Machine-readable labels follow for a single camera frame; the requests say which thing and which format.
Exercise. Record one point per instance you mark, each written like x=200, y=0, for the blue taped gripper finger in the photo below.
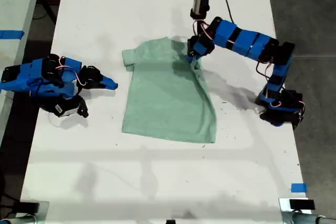
x=110, y=87
x=191, y=47
x=198, y=60
x=110, y=81

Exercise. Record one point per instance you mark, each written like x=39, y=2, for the pale green t-shirt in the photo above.
x=168, y=93

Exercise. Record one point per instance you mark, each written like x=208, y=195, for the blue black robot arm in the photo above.
x=246, y=41
x=23, y=75

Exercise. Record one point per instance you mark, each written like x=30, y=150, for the long blue tape strip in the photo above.
x=11, y=34

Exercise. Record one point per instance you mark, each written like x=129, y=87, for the white side table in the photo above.
x=13, y=3

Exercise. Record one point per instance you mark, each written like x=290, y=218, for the metal table clamp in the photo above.
x=40, y=209
x=284, y=208

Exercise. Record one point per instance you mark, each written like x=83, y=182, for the small black box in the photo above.
x=302, y=204
x=26, y=206

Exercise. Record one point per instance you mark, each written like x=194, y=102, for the tiny black box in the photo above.
x=170, y=222

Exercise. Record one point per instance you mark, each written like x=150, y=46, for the grey metal tube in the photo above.
x=18, y=220
x=312, y=219

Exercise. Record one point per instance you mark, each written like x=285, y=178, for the short blue tape patch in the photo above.
x=298, y=187

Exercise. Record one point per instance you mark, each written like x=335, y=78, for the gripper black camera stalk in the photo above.
x=83, y=107
x=199, y=14

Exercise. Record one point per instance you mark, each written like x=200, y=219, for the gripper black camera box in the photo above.
x=201, y=0
x=65, y=109

